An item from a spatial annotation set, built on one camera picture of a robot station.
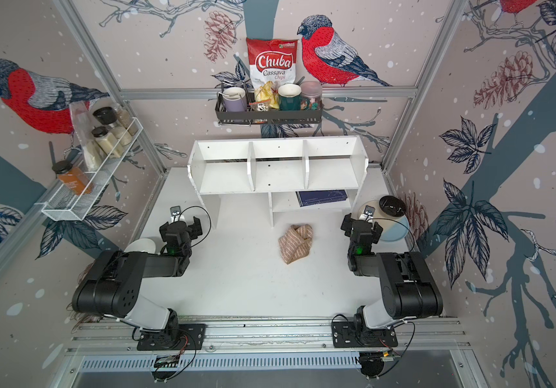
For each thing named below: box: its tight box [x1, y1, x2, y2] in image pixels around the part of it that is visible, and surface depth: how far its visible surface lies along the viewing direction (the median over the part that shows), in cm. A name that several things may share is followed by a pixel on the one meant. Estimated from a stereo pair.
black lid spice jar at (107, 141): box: [91, 126, 125, 158], surface depth 79 cm
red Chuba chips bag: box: [246, 37, 300, 92], surface depth 81 cm
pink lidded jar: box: [299, 80, 324, 111], surface depth 87 cm
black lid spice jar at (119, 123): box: [92, 105, 138, 147], surface depth 83 cm
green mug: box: [278, 83, 303, 111], surface depth 85 cm
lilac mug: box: [223, 86, 248, 112], surface depth 84 cm
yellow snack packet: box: [248, 80, 280, 113], surface depth 87 cm
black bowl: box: [379, 195, 406, 217], surface depth 103 cm
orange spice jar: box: [51, 160, 94, 195], surface depth 68 cm
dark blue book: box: [295, 189, 350, 207], surface depth 93 cm
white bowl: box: [123, 237, 157, 254], surface depth 90 cm
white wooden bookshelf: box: [187, 135, 370, 230], surface depth 85 cm
